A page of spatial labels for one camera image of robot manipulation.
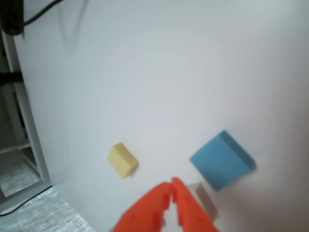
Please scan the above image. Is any yellow foam cuboid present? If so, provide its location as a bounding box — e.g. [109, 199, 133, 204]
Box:
[107, 142, 140, 180]

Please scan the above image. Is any black horizontal bar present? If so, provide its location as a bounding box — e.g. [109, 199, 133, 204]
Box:
[0, 72, 23, 85]

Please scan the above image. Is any thin black floor cable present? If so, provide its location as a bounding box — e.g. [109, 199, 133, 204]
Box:
[0, 185, 53, 216]

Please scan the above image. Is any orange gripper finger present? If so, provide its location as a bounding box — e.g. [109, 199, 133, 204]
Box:
[171, 177, 221, 232]
[111, 181, 173, 232]

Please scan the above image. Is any white shelf frame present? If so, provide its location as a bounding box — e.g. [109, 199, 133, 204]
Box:
[0, 31, 52, 198]

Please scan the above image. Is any white foam cuboid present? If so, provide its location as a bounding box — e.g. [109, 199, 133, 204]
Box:
[185, 183, 219, 222]

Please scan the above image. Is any blue foam cuboid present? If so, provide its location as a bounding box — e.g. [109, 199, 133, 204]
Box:
[189, 130, 256, 192]

